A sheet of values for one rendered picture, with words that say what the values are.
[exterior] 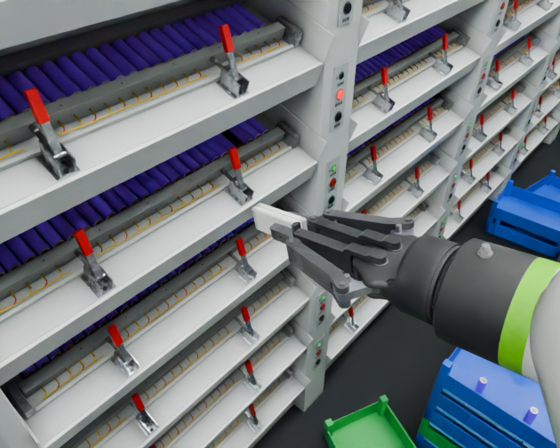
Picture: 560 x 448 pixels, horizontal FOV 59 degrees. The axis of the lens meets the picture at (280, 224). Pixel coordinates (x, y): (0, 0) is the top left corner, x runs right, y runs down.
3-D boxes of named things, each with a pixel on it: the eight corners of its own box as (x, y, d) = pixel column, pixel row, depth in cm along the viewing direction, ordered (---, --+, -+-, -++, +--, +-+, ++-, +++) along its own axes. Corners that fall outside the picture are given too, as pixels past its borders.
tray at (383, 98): (472, 69, 135) (502, 25, 124) (340, 158, 100) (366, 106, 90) (414, 29, 141) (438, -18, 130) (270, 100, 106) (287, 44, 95)
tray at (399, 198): (443, 182, 159) (466, 152, 148) (329, 285, 124) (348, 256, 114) (395, 144, 165) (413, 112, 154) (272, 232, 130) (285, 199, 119)
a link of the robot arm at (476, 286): (551, 227, 39) (505, 294, 34) (533, 331, 45) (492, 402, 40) (476, 207, 43) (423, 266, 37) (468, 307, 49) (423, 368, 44)
